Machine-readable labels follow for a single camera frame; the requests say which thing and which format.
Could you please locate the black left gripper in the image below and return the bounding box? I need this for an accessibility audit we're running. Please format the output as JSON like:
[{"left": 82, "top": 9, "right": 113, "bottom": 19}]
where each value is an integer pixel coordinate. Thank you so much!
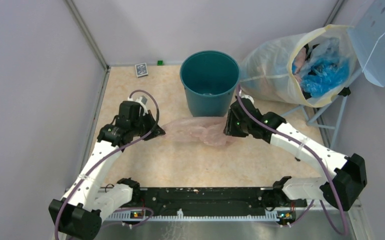
[{"left": 130, "top": 109, "right": 165, "bottom": 141}]

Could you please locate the pink plastic trash bag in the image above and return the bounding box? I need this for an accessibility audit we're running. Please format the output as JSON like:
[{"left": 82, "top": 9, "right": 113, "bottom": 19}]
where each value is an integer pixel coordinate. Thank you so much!
[{"left": 161, "top": 117, "right": 236, "bottom": 147}]

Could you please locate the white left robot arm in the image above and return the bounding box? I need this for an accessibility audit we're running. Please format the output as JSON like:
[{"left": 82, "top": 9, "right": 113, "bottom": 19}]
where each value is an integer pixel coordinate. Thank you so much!
[{"left": 48, "top": 98, "right": 164, "bottom": 240}]

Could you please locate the teal plastic trash bin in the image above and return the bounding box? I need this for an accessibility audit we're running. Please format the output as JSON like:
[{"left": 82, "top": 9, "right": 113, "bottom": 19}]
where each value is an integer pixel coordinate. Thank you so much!
[{"left": 179, "top": 50, "right": 240, "bottom": 117}]

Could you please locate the large translucent bag of trash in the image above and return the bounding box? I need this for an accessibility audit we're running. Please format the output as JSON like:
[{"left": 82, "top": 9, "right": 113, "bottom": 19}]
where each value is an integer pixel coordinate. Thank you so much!
[{"left": 240, "top": 24, "right": 357, "bottom": 108}]

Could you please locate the playing card deck box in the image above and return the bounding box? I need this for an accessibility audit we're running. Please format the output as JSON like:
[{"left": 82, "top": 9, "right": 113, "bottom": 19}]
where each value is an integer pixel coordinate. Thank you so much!
[{"left": 134, "top": 62, "right": 149, "bottom": 78}]

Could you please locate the light blue perforated metal rack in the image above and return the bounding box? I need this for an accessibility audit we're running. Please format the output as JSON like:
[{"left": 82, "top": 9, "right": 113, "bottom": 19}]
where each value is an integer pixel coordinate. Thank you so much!
[{"left": 348, "top": 0, "right": 385, "bottom": 88}]

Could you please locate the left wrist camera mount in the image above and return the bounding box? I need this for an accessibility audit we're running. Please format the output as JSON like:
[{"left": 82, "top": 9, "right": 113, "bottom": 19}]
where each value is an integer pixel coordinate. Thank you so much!
[{"left": 135, "top": 95, "right": 148, "bottom": 109}]

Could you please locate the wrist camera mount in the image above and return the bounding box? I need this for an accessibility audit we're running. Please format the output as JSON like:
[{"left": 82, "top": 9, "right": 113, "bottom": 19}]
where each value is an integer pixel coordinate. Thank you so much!
[
  {"left": 241, "top": 94, "right": 255, "bottom": 104},
  {"left": 135, "top": 95, "right": 148, "bottom": 109}
]

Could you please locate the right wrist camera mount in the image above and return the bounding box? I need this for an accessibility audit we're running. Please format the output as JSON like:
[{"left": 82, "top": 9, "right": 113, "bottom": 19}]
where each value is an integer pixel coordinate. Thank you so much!
[{"left": 241, "top": 94, "right": 255, "bottom": 104}]

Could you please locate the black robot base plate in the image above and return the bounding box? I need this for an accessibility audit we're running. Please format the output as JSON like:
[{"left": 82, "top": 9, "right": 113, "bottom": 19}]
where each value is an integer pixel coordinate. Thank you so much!
[{"left": 123, "top": 187, "right": 308, "bottom": 217}]

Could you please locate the white cable duct strip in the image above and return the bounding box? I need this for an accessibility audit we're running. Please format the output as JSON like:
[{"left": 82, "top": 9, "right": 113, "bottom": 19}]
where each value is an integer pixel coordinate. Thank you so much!
[{"left": 106, "top": 210, "right": 280, "bottom": 223}]

